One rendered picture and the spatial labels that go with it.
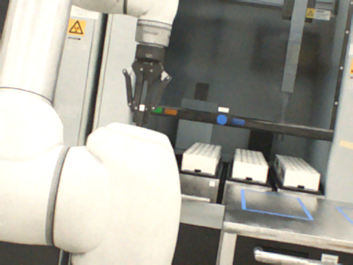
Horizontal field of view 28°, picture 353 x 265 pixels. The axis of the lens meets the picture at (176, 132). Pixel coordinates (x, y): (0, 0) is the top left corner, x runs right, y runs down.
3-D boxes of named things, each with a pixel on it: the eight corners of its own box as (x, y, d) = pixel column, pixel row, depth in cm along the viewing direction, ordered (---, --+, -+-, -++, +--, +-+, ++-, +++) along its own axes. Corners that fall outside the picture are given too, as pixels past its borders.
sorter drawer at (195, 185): (186, 174, 274) (189, 151, 274) (222, 179, 273) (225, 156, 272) (167, 199, 202) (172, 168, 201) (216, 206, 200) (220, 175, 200)
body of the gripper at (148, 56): (132, 41, 178) (127, 78, 178) (165, 46, 177) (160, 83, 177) (136, 44, 185) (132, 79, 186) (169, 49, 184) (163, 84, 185)
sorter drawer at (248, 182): (225, 179, 273) (229, 156, 272) (260, 185, 272) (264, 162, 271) (220, 207, 200) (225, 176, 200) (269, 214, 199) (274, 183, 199)
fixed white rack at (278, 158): (272, 170, 267) (275, 154, 267) (299, 174, 267) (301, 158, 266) (276, 178, 238) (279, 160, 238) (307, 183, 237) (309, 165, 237)
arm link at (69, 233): (171, 288, 101) (193, 136, 100) (45, 270, 101) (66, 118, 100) (172, 261, 117) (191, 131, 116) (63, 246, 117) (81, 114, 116)
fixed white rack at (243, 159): (232, 172, 237) (234, 154, 237) (261, 177, 237) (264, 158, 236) (231, 181, 208) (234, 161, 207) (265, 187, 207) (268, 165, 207)
